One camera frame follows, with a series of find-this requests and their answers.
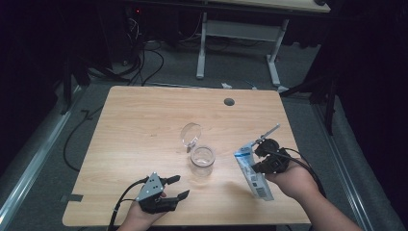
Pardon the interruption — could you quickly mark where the black computer with red light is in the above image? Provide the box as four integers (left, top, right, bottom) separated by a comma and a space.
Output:
105, 6, 145, 65

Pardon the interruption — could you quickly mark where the hand-held gripper black cable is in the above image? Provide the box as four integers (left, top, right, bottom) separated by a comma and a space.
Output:
107, 177, 150, 231
272, 147, 327, 198

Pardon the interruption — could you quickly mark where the bundle of black floor cables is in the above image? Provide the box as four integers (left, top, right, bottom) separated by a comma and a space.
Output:
86, 15, 166, 87

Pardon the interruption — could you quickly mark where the person's left hand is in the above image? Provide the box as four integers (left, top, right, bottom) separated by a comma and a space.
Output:
125, 192, 168, 228

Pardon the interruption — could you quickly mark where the clear glass jar with lid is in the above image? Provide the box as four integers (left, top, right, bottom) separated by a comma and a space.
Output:
180, 122, 217, 177

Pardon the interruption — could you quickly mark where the white-framed desk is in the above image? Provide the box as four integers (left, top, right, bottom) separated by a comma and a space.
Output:
195, 0, 331, 89

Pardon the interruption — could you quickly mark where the person's right hand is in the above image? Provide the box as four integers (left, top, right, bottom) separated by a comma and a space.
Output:
266, 160, 321, 201

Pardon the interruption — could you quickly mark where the blue white pouch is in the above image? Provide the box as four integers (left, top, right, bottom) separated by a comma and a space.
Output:
233, 141, 275, 202

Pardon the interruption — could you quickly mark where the right hand-held gripper black cable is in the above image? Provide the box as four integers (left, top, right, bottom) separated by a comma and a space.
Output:
272, 147, 327, 198

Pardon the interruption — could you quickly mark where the black metal stand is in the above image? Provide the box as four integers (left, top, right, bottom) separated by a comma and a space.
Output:
60, 54, 91, 116

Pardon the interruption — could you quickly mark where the left hand-held gripper black cable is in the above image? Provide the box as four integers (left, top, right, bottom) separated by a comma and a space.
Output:
107, 177, 150, 231

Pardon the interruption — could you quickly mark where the thin black floor cable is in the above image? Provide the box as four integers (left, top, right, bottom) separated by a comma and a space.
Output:
63, 105, 105, 172

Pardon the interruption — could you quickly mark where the black tripod stand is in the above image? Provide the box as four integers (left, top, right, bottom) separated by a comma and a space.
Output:
278, 73, 339, 136

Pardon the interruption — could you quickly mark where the metal floor rail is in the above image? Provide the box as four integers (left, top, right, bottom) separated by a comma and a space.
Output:
312, 102, 374, 231
0, 85, 85, 222

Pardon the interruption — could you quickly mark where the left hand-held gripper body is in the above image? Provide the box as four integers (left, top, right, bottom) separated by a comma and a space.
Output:
136, 171, 179, 215

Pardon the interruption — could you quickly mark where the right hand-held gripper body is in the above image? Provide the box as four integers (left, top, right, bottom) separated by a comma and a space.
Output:
254, 123, 292, 175

